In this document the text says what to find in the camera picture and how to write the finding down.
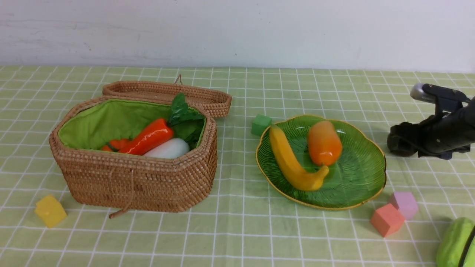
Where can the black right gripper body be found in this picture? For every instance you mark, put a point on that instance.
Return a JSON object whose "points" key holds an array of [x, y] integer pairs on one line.
{"points": [[452, 130]]}

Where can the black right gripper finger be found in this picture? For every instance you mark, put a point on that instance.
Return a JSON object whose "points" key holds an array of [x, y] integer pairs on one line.
{"points": [[406, 130], [402, 147]]}

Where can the orange toy mango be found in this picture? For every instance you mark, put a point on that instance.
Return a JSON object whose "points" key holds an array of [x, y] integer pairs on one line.
{"points": [[324, 145]]}

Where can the yellow toy banana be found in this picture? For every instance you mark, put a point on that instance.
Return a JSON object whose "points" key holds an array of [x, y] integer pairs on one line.
{"points": [[292, 170]]}

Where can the light green toy gourd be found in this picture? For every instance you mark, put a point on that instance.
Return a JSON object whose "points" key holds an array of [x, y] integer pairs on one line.
{"points": [[457, 248]]}

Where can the red toy carrot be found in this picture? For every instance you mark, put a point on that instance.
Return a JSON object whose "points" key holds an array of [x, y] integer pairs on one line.
{"points": [[161, 130]]}

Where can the white toy radish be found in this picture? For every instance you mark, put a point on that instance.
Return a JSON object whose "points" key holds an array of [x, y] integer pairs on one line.
{"points": [[169, 148]]}

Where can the orange toy pumpkin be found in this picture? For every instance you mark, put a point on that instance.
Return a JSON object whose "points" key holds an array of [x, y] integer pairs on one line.
{"points": [[115, 145]]}

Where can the green glass leaf plate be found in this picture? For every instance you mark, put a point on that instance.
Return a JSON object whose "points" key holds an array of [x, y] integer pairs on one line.
{"points": [[358, 176]]}

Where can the purple foam cube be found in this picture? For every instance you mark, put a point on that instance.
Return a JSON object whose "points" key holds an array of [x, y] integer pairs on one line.
{"points": [[405, 203]]}

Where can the pink foam cube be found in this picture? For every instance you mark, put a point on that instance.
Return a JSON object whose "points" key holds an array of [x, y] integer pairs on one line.
{"points": [[387, 220]]}

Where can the green foam cube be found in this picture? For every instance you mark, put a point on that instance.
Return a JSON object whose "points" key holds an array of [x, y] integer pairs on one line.
{"points": [[259, 124]]}

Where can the green checkered tablecloth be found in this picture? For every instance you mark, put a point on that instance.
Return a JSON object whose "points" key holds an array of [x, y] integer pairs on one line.
{"points": [[244, 222]]}

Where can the woven rattan basket lid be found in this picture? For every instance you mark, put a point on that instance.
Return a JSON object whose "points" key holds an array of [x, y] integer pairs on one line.
{"points": [[215, 103]]}

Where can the woven rattan basket green lining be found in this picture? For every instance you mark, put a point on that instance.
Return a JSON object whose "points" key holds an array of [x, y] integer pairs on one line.
{"points": [[128, 181]]}

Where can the yellow foam cube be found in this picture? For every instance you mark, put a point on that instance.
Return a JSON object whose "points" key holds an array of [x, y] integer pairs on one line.
{"points": [[50, 210]]}

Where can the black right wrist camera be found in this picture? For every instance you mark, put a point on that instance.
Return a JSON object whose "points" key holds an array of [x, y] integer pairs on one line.
{"points": [[444, 99]]}

